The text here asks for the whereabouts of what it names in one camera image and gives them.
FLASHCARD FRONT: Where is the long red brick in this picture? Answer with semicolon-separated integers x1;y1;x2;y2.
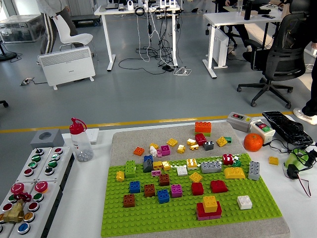
196;201;222;217

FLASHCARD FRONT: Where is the large yellow square brick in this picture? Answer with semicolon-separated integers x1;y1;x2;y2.
202;195;219;213

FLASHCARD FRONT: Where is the green studded baseplate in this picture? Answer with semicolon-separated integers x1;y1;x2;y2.
100;153;283;237

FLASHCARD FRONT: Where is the person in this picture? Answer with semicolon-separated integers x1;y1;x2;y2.
293;0;317;126
214;0;253;54
36;0;79;65

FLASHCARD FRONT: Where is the white plastic chair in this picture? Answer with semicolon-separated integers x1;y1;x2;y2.
53;14;95;52

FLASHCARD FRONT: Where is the black flat trolley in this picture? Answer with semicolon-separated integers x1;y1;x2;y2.
71;14;102;27

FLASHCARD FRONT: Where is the transparent storage case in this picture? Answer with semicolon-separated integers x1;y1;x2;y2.
0;14;48;44

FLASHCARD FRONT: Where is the white panel heater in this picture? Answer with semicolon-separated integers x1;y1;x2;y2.
37;46;96;91

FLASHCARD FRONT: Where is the black fan stand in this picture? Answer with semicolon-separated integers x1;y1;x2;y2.
0;41;17;62

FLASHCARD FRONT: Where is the grey floor socket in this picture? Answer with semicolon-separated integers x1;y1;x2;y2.
19;77;35;87

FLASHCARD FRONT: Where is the grey block with round hole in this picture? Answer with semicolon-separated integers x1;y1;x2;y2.
30;128;64;150

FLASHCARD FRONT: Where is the clear bottle with red cap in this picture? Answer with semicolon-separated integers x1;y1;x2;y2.
69;117;94;163

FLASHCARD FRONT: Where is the grey felt mat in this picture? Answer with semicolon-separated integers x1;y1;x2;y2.
109;121;291;238

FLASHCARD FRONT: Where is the grey four-button control box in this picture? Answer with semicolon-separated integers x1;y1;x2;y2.
36;146;74;183
15;147;53;183

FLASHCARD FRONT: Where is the white panel under desk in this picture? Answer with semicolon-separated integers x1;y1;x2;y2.
212;26;229;68

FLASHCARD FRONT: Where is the dark grey slope brick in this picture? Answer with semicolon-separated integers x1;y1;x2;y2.
143;159;155;173

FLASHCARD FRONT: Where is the white office desk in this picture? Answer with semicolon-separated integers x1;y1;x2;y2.
202;9;283;79

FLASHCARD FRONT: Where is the grey box with mushroom button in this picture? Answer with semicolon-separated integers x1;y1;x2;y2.
8;180;62;238
0;182;35;238

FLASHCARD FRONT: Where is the long orange brick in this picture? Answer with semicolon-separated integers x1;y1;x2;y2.
195;121;212;134

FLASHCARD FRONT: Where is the dark red square brick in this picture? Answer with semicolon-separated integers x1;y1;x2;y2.
195;133;208;146

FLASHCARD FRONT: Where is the yellow and white brick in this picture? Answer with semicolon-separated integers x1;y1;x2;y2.
186;158;198;171

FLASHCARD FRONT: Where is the magenta square brick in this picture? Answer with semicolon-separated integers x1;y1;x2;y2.
171;184;183;198

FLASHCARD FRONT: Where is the long grey brick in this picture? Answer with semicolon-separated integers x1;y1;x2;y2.
200;161;223;174

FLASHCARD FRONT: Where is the red brick with white studs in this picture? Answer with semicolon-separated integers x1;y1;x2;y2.
222;153;234;166

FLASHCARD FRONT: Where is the black mesh office chair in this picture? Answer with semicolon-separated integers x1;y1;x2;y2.
236;0;317;109

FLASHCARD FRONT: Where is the orange fruit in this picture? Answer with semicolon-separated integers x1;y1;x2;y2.
243;133;264;152

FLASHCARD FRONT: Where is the red rounded brick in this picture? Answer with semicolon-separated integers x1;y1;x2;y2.
210;180;228;193

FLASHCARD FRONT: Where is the yellow curved long brick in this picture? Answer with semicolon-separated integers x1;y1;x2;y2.
223;167;246;179

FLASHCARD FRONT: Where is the long magenta brick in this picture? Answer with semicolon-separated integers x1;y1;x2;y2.
197;214;222;221

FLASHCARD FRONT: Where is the black keyboard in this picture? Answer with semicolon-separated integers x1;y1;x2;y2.
262;111;314;146

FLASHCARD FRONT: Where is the white square brick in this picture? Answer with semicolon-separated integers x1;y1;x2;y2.
236;195;253;210

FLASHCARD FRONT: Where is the white desk with cables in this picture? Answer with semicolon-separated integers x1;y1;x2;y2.
94;0;185;72

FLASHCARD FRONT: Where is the brass valve with red handle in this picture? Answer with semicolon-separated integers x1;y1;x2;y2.
2;192;32;224

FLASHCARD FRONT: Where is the grey switch box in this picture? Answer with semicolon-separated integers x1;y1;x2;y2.
226;112;253;132

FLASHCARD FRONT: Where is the white red-green switch box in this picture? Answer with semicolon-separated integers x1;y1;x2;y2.
250;119;276;146

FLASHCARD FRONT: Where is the black servo with wires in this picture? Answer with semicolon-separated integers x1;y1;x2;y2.
286;164;313;198

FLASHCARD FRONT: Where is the black plug with cord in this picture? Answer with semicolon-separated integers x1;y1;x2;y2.
268;138;317;169

